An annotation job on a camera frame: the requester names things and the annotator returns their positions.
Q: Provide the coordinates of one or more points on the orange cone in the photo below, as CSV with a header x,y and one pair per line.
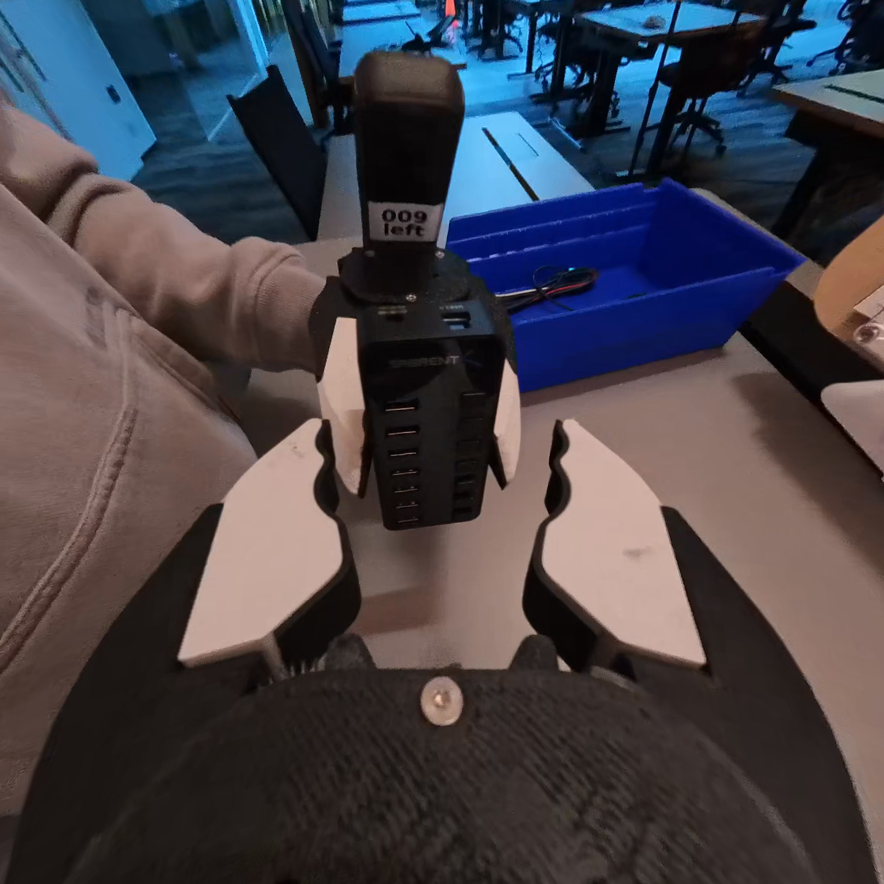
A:
x,y
450,8

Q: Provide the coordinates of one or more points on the blue plastic bin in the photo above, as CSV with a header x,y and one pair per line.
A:
x,y
690,297

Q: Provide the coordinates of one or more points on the black office chair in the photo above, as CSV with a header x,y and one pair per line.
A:
x,y
711,69
849,34

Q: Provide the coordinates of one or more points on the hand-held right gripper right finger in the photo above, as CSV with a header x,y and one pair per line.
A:
x,y
614,552

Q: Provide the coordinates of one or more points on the white plastic plate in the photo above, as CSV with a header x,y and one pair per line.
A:
x,y
853,421

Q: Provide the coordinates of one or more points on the white desk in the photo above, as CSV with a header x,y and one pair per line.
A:
x,y
483,207

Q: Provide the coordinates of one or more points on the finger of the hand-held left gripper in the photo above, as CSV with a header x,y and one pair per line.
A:
x,y
511,421
342,414

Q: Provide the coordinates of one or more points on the person's grey sweatshirt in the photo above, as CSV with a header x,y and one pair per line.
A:
x,y
83,449

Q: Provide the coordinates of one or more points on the wooden board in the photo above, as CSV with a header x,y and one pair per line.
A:
x,y
846,276

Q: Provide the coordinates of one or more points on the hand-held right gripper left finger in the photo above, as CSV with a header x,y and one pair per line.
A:
x,y
266,552

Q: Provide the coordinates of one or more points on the person's left forearm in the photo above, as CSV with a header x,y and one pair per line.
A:
x,y
207,290

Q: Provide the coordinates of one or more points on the wooden office desk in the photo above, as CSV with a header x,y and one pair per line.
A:
x,y
690,21
842,103

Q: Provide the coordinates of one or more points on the black usb hub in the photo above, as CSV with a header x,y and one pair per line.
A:
x,y
428,414

